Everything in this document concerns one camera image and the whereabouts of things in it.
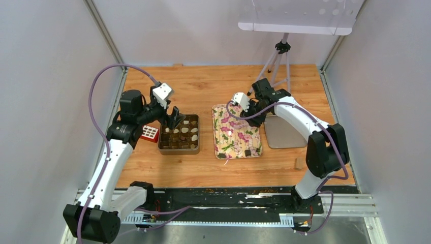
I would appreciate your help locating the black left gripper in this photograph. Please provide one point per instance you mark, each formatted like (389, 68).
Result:
(174, 120)

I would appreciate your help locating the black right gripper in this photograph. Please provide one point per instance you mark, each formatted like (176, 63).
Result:
(255, 121)

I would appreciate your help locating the floral patterned tray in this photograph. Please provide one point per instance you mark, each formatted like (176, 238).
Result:
(231, 136)

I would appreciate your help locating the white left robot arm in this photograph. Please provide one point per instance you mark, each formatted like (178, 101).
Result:
(111, 161)

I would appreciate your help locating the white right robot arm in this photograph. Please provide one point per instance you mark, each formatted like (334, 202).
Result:
(326, 149)

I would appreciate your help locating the gold chocolate tin box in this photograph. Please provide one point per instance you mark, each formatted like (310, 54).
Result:
(169, 142)

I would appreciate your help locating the dark ridged square chocolate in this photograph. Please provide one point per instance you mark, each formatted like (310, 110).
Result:
(247, 153)

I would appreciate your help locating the red white grid object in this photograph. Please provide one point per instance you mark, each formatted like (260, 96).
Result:
(150, 133)

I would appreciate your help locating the grey metal tin lid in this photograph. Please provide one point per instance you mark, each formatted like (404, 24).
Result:
(280, 134)

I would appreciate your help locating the white tripod stand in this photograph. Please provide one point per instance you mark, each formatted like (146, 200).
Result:
(281, 49)

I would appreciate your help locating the small wooden block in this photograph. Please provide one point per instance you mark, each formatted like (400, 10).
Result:
(299, 162)

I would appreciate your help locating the white overhead light panel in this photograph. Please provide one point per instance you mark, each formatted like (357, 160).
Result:
(318, 17)

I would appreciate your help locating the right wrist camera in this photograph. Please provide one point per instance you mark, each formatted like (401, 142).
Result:
(242, 100)

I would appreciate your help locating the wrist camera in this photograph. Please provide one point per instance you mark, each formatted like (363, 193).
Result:
(163, 93)
(242, 100)

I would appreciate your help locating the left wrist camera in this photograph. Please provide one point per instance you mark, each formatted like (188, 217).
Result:
(163, 93)

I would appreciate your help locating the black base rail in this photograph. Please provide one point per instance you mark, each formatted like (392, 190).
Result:
(262, 207)

